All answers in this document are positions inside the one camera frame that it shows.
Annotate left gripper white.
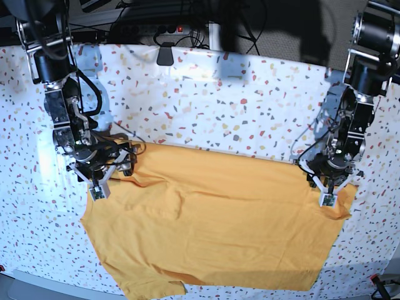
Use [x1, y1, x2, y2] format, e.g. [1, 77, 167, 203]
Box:
[296, 153, 364, 208]

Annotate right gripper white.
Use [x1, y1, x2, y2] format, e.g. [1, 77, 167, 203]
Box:
[67, 142, 138, 200]

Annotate yellow T-shirt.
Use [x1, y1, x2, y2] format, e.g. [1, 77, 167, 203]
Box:
[81, 144, 357, 299]

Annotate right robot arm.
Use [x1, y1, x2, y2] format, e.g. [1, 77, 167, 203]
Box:
[3, 1, 137, 201]

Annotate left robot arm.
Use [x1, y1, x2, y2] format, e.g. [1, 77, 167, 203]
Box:
[295, 1, 399, 207]

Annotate terrazzo pattern tablecloth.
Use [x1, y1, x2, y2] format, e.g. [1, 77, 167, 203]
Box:
[1, 45, 399, 299]

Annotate black table clamp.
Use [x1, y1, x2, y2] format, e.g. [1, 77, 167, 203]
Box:
[156, 42, 174, 66]

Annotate black power strip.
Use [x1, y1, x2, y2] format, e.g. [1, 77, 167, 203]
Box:
[112, 24, 191, 36]

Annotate red-handled clamp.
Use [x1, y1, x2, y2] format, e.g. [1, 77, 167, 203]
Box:
[371, 274, 391, 300]

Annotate aluminium frame post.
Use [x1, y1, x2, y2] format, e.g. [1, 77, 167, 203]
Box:
[208, 22, 223, 51]

